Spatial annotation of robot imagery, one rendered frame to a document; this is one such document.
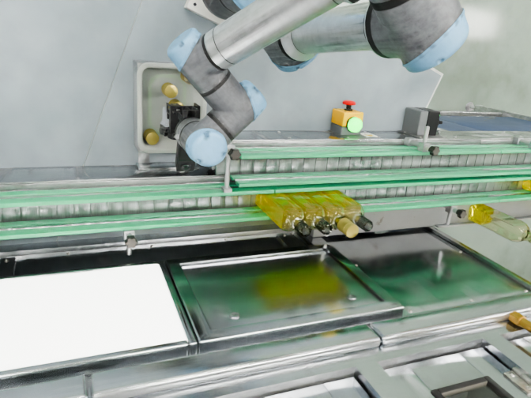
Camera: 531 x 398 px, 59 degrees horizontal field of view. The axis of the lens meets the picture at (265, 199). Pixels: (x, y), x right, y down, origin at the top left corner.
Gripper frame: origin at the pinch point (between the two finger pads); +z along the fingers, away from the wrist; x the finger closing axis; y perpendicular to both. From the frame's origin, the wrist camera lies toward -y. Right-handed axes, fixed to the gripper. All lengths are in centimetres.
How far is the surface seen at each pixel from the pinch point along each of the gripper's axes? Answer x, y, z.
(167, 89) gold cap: 1.8, 9.2, -0.9
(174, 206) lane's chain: 1.5, -20.0, -7.6
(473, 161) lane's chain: -99, -12, -8
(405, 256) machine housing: -64, -35, -23
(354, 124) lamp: -52, 0, -5
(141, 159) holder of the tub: 7.8, -10.5, 4.6
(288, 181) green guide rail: -27.3, -12.3, -15.6
